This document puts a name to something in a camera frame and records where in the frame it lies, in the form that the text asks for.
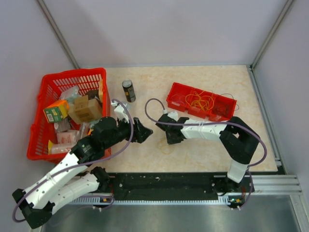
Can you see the green orange carton box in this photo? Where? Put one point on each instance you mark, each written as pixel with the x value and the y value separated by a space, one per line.
pixel 57 111

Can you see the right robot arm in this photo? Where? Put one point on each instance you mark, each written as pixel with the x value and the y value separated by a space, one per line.
pixel 239 140

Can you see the pink snack packet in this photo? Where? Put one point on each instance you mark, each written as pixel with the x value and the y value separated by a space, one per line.
pixel 64 142

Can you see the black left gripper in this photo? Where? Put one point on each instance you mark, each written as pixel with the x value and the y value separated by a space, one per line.
pixel 140 133

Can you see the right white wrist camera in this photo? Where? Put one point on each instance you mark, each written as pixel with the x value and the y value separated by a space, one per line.
pixel 171 114

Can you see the red three-compartment bin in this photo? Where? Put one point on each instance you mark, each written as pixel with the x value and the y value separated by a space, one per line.
pixel 200 103

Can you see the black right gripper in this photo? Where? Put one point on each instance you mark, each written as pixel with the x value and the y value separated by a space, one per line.
pixel 171 141

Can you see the black drink can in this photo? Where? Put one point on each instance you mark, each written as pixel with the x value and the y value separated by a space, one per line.
pixel 129 90

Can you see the brown cardboard box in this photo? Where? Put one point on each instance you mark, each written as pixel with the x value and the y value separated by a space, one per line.
pixel 85 110

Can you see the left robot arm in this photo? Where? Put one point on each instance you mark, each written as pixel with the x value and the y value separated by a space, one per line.
pixel 44 198

